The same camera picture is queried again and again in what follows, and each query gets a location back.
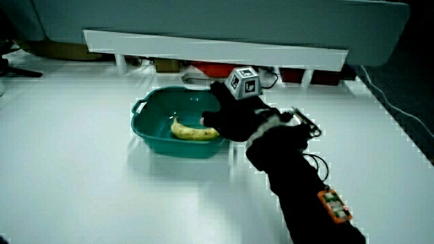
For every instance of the dark red box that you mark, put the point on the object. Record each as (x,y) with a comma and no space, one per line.
(291,75)
(325,78)

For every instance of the orange sensor module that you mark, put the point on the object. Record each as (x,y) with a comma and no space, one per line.
(334,205)

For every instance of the wrist circuit board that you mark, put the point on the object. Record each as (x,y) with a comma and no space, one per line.
(310,127)

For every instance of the person's right forearm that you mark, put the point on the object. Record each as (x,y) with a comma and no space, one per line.
(298,189)

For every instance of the black tripod stand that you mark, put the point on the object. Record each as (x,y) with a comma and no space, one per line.
(20,72)

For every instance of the brown cardboard box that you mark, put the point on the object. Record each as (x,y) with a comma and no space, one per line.
(61,51)

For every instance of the teal plastic tub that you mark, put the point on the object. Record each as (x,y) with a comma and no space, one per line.
(159,112)

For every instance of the person's right hand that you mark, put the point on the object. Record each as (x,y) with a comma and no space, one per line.
(237,118)

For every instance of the yellow banana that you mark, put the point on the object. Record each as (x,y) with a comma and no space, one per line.
(193,133)

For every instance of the small brown box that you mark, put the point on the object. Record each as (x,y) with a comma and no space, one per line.
(167,66)

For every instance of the large grey panel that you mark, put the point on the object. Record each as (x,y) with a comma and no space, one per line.
(237,17)

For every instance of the white shelf board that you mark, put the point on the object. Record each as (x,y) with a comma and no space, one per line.
(203,47)

